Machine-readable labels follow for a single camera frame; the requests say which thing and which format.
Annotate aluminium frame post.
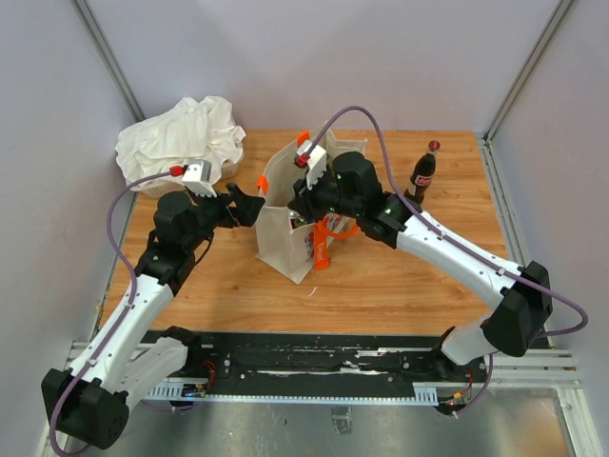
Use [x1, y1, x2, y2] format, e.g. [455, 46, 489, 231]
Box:
[481, 0, 579, 144]
[70, 0, 145, 122]

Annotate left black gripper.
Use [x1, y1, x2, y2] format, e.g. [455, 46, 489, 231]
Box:
[184, 183, 265, 251]

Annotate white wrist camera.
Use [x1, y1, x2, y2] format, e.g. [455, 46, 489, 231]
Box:
[169, 160, 217, 198]
[295, 140, 327, 189]

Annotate canvas bag orange handles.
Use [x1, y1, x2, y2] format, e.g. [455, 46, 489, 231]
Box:
[255, 128, 366, 284]

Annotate left aluminium frame post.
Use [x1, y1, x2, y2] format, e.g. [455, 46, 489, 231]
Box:
[70, 0, 145, 122]

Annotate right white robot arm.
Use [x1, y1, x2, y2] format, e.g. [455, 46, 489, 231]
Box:
[288, 149, 553, 381]

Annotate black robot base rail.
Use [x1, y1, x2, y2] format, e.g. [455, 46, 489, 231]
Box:
[137, 328, 491, 406]

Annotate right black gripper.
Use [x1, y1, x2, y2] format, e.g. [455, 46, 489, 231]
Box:
[286, 167, 362, 224]

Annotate right aluminium frame post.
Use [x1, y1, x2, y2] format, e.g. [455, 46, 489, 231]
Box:
[481, 0, 579, 144]

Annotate green glass bottle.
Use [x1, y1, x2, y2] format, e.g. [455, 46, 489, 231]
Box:
[289, 212, 307, 229]

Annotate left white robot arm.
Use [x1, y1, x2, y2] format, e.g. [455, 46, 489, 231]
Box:
[41, 183, 265, 456]

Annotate cola glass bottle red cap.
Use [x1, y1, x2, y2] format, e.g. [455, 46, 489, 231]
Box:
[404, 140, 441, 205]

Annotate crumpled white cloth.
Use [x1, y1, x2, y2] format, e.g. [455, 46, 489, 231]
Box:
[115, 96, 246, 184]

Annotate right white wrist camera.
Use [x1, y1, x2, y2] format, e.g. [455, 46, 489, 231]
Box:
[295, 140, 327, 189]

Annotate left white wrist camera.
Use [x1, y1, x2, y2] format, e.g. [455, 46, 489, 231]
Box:
[169, 160, 217, 198]

